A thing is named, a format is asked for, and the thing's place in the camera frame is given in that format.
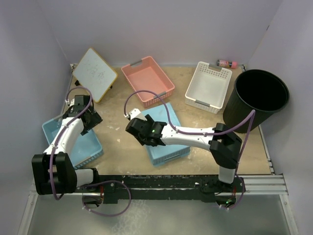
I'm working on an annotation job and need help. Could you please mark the white plastic basket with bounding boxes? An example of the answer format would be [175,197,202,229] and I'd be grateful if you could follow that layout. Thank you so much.
[185,62,232,114]

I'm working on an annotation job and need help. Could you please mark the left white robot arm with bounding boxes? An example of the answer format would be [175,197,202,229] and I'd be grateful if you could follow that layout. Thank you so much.
[31,95,102,200]

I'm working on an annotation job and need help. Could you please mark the blue plastic basket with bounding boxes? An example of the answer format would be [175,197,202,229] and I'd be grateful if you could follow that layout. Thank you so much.
[142,105,190,167]
[42,115,104,169]

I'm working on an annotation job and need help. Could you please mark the large black plastic bin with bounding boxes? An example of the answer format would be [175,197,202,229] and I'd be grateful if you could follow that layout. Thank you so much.
[223,69,290,130]

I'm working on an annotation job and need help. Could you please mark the yellow framed whiteboard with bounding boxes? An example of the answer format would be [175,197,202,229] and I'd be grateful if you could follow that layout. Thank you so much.
[73,48,118,103]

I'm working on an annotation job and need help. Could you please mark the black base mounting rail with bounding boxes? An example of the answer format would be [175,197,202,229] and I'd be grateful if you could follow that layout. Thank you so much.
[76,175,246,204]

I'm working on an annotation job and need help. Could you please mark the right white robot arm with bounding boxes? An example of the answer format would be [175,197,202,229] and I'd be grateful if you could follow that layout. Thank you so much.
[126,115,242,191]

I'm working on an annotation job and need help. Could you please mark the pink plastic basket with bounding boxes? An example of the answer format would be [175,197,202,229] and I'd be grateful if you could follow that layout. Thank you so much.
[121,56,175,108]

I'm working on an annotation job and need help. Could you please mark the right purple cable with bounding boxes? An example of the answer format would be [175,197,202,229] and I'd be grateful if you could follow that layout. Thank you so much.
[123,90,256,211]

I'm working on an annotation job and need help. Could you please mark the small pink capped bottle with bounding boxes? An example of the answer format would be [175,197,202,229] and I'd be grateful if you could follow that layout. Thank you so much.
[216,59,238,69]

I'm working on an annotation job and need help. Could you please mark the aluminium table frame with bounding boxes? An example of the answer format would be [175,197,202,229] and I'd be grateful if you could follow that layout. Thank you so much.
[19,66,298,235]

